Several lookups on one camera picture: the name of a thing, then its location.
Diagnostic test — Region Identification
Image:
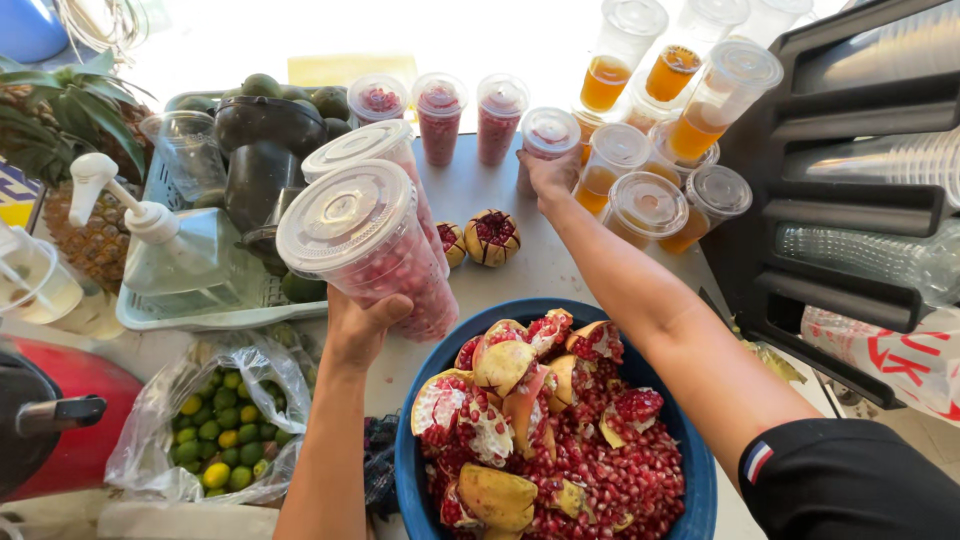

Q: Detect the yellow peel scrap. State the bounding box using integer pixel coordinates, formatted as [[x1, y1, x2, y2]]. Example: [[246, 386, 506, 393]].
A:
[[741, 339, 808, 385]]

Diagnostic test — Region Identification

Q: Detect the clear bag of limes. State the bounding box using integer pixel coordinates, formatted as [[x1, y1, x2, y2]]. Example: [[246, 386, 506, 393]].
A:
[[104, 332, 314, 506]]

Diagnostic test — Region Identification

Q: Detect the white pump dispenser bottle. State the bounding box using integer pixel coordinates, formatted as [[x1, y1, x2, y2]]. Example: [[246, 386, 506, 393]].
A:
[[68, 153, 235, 298]]

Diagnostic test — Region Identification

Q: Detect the blue plastic bowl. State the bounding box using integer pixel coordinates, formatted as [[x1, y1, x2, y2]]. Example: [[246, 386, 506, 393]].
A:
[[394, 297, 718, 540]]

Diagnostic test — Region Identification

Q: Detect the black cup dispenser rack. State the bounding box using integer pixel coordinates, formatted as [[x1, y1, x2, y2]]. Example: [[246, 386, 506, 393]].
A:
[[699, 0, 960, 411]]

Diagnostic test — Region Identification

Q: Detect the blue plastic container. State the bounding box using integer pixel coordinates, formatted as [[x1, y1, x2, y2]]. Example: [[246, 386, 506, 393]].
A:
[[0, 0, 70, 65]]

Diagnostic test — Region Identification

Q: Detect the pale plastic basket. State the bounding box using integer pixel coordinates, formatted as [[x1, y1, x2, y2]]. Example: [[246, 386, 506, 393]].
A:
[[115, 90, 330, 333]]

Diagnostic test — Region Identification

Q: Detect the pomegranate seed cup lid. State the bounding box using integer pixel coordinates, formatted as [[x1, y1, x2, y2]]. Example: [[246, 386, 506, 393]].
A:
[[411, 72, 469, 168], [301, 119, 451, 279], [346, 73, 411, 129], [516, 107, 582, 200], [476, 73, 531, 168]]

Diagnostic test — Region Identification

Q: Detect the yellow cloth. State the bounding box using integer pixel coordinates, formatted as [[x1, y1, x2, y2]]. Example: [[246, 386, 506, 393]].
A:
[[287, 53, 419, 89]]

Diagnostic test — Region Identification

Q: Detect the person's left hand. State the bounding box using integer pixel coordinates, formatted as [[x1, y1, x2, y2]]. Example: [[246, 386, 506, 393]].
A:
[[324, 286, 415, 372]]

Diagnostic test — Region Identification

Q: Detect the heap of pomegranate seeds and peels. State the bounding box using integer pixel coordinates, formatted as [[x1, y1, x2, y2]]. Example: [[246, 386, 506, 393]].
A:
[[410, 308, 687, 540]]

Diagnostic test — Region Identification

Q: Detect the white plastic bag red print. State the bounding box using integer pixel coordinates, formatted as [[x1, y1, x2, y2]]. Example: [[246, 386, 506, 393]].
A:
[[800, 305, 960, 423]]

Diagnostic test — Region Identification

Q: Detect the red and black appliance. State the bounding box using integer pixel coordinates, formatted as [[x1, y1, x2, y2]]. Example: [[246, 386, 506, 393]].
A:
[[0, 333, 144, 504]]

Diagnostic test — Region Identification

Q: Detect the large pomegranate seed cup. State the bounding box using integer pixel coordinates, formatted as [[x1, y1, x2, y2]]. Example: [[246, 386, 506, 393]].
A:
[[276, 159, 460, 344]]

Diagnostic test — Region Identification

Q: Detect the small cut pomegranate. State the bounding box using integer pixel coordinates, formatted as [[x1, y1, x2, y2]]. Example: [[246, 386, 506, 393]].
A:
[[435, 221, 468, 270]]

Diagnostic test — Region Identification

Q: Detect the person's right hand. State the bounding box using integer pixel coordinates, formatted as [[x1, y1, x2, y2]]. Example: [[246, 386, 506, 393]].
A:
[[517, 148, 582, 214]]

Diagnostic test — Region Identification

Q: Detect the group of orange juice cups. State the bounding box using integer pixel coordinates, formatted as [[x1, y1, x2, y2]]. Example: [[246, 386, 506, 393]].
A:
[[570, 0, 815, 256]]

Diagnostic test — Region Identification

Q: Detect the pineapple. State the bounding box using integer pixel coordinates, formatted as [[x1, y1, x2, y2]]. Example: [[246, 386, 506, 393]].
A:
[[0, 49, 157, 295]]

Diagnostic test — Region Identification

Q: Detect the large cut pomegranate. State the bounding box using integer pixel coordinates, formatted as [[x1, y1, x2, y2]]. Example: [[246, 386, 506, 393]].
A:
[[463, 208, 522, 269]]

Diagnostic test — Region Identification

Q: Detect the clear cup with spoon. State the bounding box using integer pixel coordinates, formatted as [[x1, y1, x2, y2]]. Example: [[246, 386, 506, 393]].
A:
[[0, 225, 85, 326]]

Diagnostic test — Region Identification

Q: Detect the black manual juicer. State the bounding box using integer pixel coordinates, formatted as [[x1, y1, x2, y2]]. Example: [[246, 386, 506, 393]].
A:
[[213, 96, 330, 276]]

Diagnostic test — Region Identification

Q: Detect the dark cloth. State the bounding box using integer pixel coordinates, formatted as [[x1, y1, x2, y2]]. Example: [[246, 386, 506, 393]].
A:
[[363, 414, 401, 520]]

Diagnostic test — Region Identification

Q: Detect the clear plastic jar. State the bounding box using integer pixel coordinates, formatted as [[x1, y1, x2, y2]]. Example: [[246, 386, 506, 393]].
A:
[[138, 111, 228, 205]]

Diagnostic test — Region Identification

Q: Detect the black sleeve with striped patch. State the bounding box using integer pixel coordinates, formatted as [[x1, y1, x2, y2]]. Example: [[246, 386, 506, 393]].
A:
[[738, 417, 960, 540]]

